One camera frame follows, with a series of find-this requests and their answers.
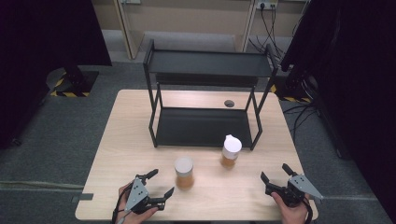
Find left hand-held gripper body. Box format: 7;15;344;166
123;174;166;216

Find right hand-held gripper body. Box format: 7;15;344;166
264;173;325;209

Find flat-lid jar of orange powder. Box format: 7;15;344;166
174;156;195;190

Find spout-lid jar of orange powder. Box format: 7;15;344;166
219;133;243;169

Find black metal two-tier shelf rack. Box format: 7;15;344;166
142;38;279;151

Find person's left hand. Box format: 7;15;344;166
117;182;160;224

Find person's right hand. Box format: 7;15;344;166
270;190;312;224

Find black-yellow striped stand base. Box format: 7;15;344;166
269;74;313;105
46;67;101;98

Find black curtain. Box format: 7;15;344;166
279;0;396;222
0;0;113;150

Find beige partition cabinet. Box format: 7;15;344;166
91;0;260;61

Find right hand-held gripper cable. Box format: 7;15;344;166
301;197;314;224

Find hand-held gripper cable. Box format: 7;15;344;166
301;197;314;224
111;185;134;224

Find left hand-held gripper cable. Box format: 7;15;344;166
111;185;134;224

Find black floor cables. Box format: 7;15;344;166
281;102;319;142

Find black power cables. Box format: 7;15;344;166
247;3;285;61

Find white wall power outlet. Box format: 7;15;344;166
256;0;279;10

